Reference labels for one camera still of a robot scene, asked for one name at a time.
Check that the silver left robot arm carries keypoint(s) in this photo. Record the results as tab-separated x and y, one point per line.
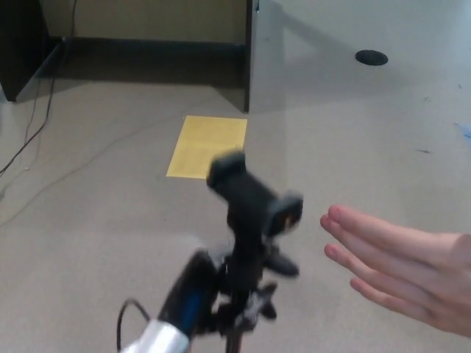
156	338

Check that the black tripod with phone holder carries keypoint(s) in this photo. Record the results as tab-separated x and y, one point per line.
246	198

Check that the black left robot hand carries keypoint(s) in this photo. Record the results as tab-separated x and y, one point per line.
191	287

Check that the black round floor cover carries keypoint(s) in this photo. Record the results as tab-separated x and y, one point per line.
371	57

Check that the bare person's hand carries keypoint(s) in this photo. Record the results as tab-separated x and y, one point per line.
412	268

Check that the yellow paper sheet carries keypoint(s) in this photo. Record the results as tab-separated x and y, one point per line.
198	143

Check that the dark wooden desk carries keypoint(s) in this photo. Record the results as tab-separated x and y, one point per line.
22	51

